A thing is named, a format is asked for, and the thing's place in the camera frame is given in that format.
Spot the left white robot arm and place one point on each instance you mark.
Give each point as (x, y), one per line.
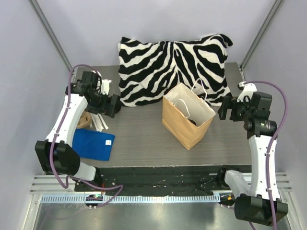
(62, 149)

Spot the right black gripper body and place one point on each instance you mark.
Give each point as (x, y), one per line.
(225, 109)

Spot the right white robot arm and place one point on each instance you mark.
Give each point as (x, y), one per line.
(258, 201)

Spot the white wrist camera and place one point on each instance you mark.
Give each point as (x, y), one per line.
(105, 86)
(247, 90)

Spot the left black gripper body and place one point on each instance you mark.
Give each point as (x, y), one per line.
(114, 105)

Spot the zebra print pillow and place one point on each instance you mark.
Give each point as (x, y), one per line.
(148, 71)

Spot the black plastic cup lid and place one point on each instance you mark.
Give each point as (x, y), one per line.
(193, 122)

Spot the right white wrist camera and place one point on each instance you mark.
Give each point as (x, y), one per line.
(247, 90)

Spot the blue folded cloth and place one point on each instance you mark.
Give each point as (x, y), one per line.
(93, 145)

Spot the cardboard cup carrier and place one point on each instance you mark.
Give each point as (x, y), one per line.
(85, 120)

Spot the brown paper takeout bag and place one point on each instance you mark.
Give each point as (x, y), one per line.
(183, 103)

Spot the aluminium frame rail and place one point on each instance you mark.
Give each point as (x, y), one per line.
(49, 185)

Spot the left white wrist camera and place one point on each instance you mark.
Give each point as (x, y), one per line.
(105, 86)

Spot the white paper straws bundle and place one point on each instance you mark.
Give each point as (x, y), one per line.
(98, 122)

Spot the white slotted cable duct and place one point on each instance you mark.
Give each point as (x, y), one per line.
(93, 199)

